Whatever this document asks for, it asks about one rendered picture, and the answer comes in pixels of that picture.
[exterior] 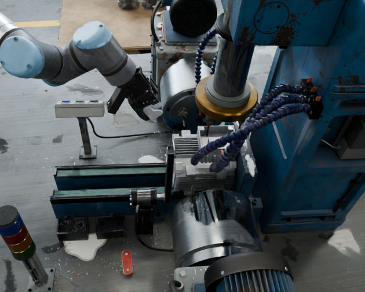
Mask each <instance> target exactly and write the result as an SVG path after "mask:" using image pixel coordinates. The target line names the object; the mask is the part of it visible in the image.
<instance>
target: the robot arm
mask: <svg viewBox="0 0 365 292"><path fill-rule="evenodd" d="M0 62H1V65H2V66H3V68H4V69H5V70H6V71H7V72H8V73H10V74H11V75H13V76H16V77H19V78H24V79H29V78H33V79H41V80H43V81H44V82H45V83H46V84H48V85H49V86H53V87H56V86H61V85H64V84H66V83H67V82H68V81H70V80H73V79H75V78H77V77H79V76H81V75H83V74H85V73H87V72H89V71H91V70H93V69H95V68H96V69H97V70H98V71H99V72H100V74H101V75H102V76H103V77H104V78H105V79H106V80H107V81H108V82H109V84H110V85H111V86H116V89H115V91H114V92H113V94H112V96H111V98H110V99H109V100H108V102H107V111H108V113H110V114H114V115H115V114H116V112H117V111H118V109H119V107H120V106H121V104H122V103H123V101H124V99H125V98H127V100H128V103H129V104H130V106H131V107H132V109H133V110H134V111H135V112H136V114H137V115H138V116H139V117H140V118H141V119H143V120H145V121H148V122H151V123H157V117H159V116H160V115H162V114H163V111H162V110H160V109H159V108H160V107H161V106H162V103H161V102H160V101H159V100H158V99H157V98H156V94H158V89H157V88H158V86H157V84H156V83H155V82H154V80H153V79H152V78H151V76H148V77H146V76H145V75H144V74H143V73H142V68H141V67H140V65H139V66H137V67H136V65H135V63H134V62H133V61H132V60H131V58H130V57H129V56H128V54H127V53H126V52H125V51H124V49H123V48H122V47H121V45H120V44H119V43H118V41H117V40H116V39H115V37H114V36H113V34H112V32H111V31H110V30H109V29H108V28H107V27H106V26H105V25H104V24H103V23H102V22H99V21H92V22H89V23H86V24H84V25H83V26H82V27H80V28H79V29H78V30H77V31H76V32H75V34H74V36H73V38H72V41H70V42H68V43H66V44H64V45H62V46H55V45H51V44H48V43H43V42H40V41H38V40H37V39H35V38H34V37H33V36H32V35H30V34H29V33H28V32H27V31H25V30H24V29H22V28H20V27H19V26H17V25H16V24H15V23H14V22H12V21H11V20H10V19H8V18H7V17H6V16H5V15H4V14H2V13H1V12H0ZM151 80H152V81H151ZM152 82H153V83H152ZM154 84H155V85H154ZM155 99H156V100H155Z"/></svg>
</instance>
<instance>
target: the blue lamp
mask: <svg viewBox="0 0 365 292"><path fill-rule="evenodd" d="M22 227H23V220H22V218H21V216H20V214H19V216H18V218H17V220H16V221H15V222H14V223H13V224H12V225H10V226H8V227H3V228H1V227H0V234H1V235H2V236H13V235H15V234H17V233H19V232H20V231H21V229H22Z"/></svg>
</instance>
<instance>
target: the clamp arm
mask: <svg viewBox="0 0 365 292"><path fill-rule="evenodd" d="M175 158H176V151H175V150H174V146H173V145H172V146H167V150H166V171H165V192H164V193H163V194H162V195H164V196H162V198H165V199H162V200H164V201H165V203H171V190H172V189H174V186H173V182H172V181H173V167H174V159H175Z"/></svg>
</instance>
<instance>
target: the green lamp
mask: <svg viewBox="0 0 365 292"><path fill-rule="evenodd" d="M34 250H35V244H34V242H33V240H32V238H31V244H30V246H29V247H28V248H27V249H26V250H24V251H22V252H19V253H15V252H12V251H11V250H10V251H11V252H12V254H13V255H14V257H16V258H17V259H21V260H22V259H26V258H28V257H29V256H31V255H32V254H33V252H34Z"/></svg>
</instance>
